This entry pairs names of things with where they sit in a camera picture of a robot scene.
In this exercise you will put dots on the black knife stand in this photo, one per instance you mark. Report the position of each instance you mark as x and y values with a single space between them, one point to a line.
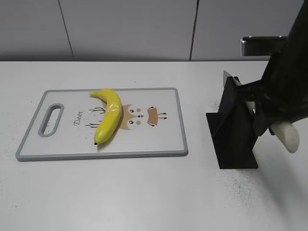
232 130

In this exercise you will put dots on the white-handled kitchen knife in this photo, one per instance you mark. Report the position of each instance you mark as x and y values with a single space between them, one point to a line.
283 130

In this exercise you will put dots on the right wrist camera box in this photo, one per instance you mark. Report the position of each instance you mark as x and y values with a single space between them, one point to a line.
261 46

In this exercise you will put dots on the black covered right gripper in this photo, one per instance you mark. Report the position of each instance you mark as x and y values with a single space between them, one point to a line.
282 92

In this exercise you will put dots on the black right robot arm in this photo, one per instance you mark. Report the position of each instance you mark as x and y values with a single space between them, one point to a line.
297 38

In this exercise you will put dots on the white grey-rimmed cutting board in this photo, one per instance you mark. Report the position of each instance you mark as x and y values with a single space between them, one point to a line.
64 124

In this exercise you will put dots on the yellow plastic banana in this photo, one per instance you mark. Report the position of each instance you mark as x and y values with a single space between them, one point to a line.
112 116

